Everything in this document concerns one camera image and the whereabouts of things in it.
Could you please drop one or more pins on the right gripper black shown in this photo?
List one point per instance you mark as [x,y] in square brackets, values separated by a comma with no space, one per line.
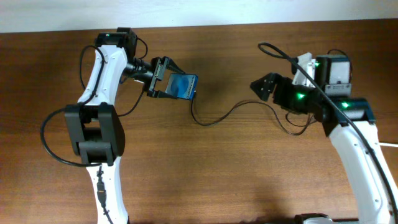
[286,86]

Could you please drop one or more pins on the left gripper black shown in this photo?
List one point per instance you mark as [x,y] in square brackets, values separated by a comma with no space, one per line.
[160,63]

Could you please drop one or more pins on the blue screen smartphone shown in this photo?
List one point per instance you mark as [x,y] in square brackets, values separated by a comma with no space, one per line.
[182,85]

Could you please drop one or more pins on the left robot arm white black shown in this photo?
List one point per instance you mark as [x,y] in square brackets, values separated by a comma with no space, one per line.
[94,127]

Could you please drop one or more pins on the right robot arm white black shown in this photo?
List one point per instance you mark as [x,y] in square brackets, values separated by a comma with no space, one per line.
[322,86]

